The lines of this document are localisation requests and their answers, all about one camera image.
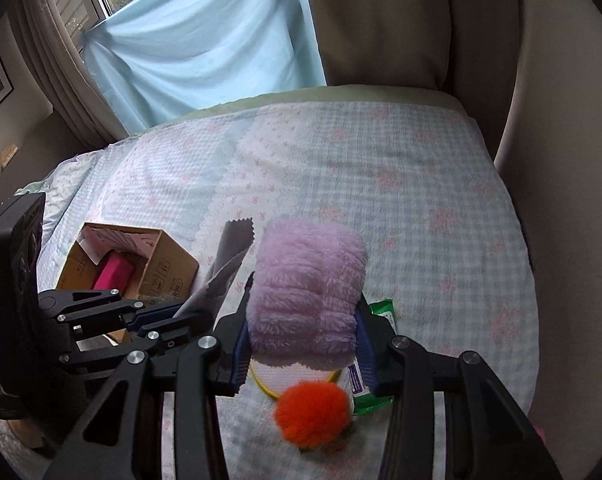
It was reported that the cardboard box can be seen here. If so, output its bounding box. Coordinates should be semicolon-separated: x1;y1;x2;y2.
56;222;201;346

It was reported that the green wet wipes packet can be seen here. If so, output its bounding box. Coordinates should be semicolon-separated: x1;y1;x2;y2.
348;299;399;416

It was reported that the grey cleaning cloth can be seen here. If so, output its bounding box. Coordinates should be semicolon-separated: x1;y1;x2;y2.
173;217;255;322

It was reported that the yellow hair tie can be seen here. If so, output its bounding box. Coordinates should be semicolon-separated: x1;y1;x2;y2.
248;360;343;402

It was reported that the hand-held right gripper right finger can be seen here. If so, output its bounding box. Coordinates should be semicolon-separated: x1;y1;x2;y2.
353;292;562;480

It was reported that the beige curtain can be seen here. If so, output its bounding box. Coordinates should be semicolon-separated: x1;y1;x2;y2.
20;0;132;147

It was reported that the purple fluffy headband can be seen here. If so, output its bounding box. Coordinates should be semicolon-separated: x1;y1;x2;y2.
245;216;368;367

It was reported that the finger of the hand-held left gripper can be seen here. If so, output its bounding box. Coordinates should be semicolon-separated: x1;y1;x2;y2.
37;289;184;335
58;321;217;378

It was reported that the light blue cloth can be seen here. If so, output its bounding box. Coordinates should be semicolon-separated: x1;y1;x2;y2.
82;0;328;133

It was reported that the beige padded headboard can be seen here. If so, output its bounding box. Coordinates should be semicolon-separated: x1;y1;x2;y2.
443;0;602;426

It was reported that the orange pom-pom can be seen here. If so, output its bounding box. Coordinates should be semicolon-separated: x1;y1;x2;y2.
274;381;353;449

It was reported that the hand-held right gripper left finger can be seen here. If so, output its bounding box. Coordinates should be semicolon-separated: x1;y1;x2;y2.
46;271;256;480

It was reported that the pink item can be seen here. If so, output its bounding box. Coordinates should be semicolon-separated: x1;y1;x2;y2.
92;254;134;292

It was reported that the beige pillow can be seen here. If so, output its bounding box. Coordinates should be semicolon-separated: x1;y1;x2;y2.
298;0;455;95

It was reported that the light green bedsheet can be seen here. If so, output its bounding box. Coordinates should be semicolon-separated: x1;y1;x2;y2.
15;84;464;197

